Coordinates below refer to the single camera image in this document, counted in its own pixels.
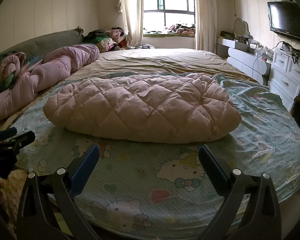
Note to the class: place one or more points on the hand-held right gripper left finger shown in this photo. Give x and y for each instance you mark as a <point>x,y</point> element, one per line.
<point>82,172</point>

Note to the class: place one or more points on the white grey vanity desk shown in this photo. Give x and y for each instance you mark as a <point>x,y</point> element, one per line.
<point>242,60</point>

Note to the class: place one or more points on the grey padded headboard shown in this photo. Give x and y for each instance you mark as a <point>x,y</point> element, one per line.
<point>52,40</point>

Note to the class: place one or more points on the pink rolled duvet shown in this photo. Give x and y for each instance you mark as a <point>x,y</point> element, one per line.
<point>57,62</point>

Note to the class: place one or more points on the pink quilted coat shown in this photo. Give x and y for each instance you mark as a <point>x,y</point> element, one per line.
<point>140,105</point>

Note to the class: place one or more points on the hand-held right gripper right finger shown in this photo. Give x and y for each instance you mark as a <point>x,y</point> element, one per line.
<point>215,172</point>

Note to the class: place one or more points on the cream curtain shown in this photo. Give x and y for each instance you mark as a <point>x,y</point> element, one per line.
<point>131,12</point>
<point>205,15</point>

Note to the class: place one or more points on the cosmetics clutter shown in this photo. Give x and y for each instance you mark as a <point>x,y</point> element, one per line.
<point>260,51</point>

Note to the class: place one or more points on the white drawer dresser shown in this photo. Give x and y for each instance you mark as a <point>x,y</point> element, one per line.
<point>285,80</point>

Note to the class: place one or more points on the beige bed sheet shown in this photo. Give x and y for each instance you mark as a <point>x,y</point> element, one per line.
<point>165,60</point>

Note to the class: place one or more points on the cloud shaped mirror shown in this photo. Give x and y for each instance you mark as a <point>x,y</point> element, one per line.
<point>241,28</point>

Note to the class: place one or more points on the floral printed quilt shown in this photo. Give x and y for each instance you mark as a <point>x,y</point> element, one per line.
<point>7,70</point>

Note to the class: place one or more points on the pink clothes on window sill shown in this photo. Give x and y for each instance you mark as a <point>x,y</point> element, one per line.
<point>182,29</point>

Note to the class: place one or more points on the pile of clothes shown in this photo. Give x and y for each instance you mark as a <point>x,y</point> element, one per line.
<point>105,40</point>

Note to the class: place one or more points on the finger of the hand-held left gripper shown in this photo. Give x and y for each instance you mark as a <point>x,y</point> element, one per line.
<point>3,135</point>
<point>25,141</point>

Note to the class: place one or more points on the black wall television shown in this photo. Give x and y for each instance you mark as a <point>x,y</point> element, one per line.
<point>287,20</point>

